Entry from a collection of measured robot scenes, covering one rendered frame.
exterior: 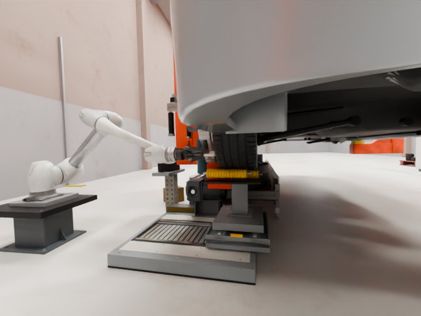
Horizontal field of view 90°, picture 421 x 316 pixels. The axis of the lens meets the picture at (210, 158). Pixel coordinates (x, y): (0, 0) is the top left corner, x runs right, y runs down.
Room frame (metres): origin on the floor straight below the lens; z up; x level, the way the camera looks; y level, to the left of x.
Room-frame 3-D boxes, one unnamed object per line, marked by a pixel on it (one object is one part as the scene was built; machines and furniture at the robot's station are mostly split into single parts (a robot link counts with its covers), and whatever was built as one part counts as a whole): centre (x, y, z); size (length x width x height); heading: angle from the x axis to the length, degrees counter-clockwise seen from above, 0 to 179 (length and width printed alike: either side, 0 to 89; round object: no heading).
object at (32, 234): (1.55, 1.25, 0.15); 0.50 x 0.50 x 0.30; 81
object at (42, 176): (1.56, 1.25, 0.49); 0.18 x 0.16 x 0.22; 163
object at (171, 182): (2.16, 0.41, 0.21); 0.10 x 0.10 x 0.42; 77
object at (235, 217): (1.40, -0.19, 0.32); 0.40 x 0.30 x 0.28; 167
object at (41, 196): (1.53, 1.25, 0.36); 0.22 x 0.18 x 0.06; 168
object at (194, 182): (1.76, 0.00, 0.26); 0.42 x 0.18 x 0.35; 77
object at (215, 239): (1.40, -0.19, 0.13); 0.50 x 0.36 x 0.10; 167
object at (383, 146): (3.36, -2.55, 0.69); 0.52 x 0.17 x 0.35; 77
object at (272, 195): (3.15, -0.47, 0.14); 2.47 x 0.85 x 0.27; 167
